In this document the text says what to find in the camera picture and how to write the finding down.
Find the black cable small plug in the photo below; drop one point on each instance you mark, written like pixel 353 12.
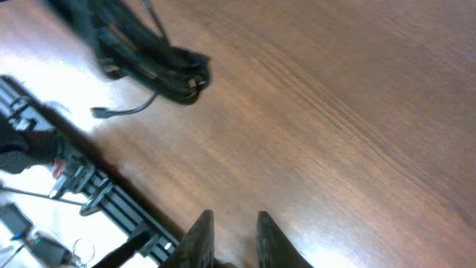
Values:
pixel 157 20

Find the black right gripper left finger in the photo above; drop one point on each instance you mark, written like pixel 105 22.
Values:
pixel 196 249

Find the black cable gold plugs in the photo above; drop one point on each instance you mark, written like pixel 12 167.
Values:
pixel 125 47

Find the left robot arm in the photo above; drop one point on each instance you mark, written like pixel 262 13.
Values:
pixel 21 150

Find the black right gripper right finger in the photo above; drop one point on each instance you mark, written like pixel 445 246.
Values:
pixel 274 249

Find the black device on floor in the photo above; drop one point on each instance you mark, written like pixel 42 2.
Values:
pixel 16 221

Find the aluminium frame rail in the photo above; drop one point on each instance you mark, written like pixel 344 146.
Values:
pixel 76 171

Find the black cable white-tipped plug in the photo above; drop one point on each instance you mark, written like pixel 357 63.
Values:
pixel 104 113

